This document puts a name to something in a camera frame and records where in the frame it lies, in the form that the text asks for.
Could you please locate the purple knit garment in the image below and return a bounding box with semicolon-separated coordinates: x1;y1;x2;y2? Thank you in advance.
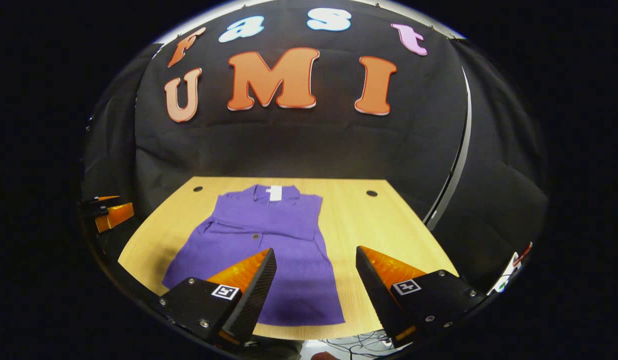
162;184;345;327

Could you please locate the black backdrop cloth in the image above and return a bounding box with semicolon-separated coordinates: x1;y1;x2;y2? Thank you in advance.
79;0;549;291

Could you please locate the white and red object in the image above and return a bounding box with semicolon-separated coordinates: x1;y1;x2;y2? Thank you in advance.
489;241;534;296

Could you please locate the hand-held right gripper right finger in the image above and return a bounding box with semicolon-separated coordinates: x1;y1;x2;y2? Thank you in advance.
355;245;489;348

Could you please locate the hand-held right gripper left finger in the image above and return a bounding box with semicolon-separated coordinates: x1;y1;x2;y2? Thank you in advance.
149;247;278;348

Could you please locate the tangle of black cables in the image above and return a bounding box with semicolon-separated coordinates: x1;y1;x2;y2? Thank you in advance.
319;330;404;358

